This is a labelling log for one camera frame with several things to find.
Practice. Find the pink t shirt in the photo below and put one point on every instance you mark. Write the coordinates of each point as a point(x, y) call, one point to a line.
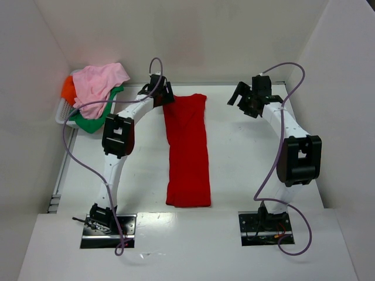
point(93, 84)

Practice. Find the green t shirt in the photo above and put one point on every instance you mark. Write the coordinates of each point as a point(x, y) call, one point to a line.
point(93, 123)

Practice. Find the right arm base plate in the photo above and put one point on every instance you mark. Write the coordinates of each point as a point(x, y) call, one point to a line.
point(256, 231)

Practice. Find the red t shirt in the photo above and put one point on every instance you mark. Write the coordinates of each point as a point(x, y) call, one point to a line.
point(189, 181)

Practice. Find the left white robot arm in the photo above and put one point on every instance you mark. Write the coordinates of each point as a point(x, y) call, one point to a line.
point(118, 142)

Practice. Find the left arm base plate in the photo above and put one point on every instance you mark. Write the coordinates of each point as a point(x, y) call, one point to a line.
point(95, 236)

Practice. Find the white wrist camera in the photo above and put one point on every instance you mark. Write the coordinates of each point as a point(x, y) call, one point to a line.
point(261, 85)
point(156, 80)

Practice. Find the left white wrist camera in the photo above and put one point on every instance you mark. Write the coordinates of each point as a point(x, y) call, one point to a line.
point(156, 80)

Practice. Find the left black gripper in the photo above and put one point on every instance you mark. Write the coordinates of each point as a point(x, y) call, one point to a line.
point(165, 95)

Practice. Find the orange t shirt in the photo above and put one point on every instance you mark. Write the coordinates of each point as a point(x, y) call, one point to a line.
point(68, 91)

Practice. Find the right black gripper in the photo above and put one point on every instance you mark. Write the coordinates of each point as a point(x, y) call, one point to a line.
point(244, 100)

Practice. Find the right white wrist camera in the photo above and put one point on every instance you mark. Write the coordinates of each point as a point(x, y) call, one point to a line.
point(261, 85)

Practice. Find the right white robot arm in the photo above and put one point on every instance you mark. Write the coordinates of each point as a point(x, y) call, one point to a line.
point(298, 158)

